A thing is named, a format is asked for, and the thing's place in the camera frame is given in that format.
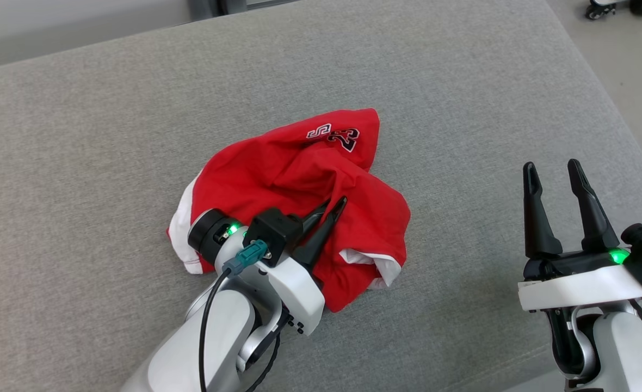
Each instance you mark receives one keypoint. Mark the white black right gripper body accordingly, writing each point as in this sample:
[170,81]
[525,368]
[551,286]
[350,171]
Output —
[576,286]

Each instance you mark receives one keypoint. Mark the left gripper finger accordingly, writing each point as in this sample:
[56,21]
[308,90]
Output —
[318,242]
[311,219]

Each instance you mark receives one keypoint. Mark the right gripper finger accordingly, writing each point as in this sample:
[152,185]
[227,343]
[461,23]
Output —
[538,228]
[593,223]

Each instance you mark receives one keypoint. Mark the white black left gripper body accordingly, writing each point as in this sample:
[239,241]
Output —
[299,296]

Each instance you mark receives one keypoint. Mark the red white basketball jersey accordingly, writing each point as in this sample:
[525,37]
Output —
[277,169]

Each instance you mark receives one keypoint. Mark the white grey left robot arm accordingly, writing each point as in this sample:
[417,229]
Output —
[223,337]

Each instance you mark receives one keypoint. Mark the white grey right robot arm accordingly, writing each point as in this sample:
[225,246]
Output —
[620,343]

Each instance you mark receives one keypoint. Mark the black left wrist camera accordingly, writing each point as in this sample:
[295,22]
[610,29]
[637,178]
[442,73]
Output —
[272,231]

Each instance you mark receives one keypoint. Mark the grey partition post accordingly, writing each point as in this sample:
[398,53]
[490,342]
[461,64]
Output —
[204,6]

